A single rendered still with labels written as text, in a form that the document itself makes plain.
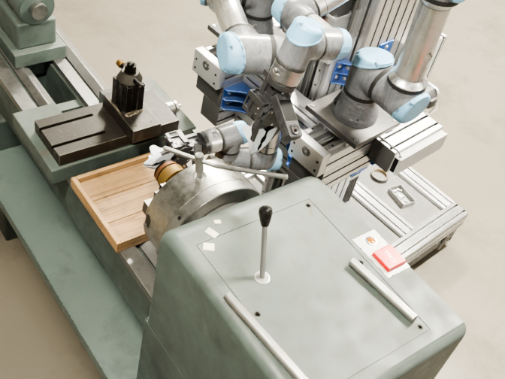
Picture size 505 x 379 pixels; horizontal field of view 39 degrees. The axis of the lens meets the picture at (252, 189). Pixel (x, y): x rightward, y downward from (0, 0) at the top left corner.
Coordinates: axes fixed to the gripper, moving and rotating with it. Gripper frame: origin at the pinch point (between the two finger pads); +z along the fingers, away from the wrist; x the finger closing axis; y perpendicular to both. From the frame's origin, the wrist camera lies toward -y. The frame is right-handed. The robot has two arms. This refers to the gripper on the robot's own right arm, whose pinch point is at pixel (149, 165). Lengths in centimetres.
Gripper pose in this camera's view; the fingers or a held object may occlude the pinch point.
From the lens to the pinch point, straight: 210.5
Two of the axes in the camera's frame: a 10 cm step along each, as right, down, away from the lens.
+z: -8.2, 2.9, -5.0
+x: 1.8, -7.0, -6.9
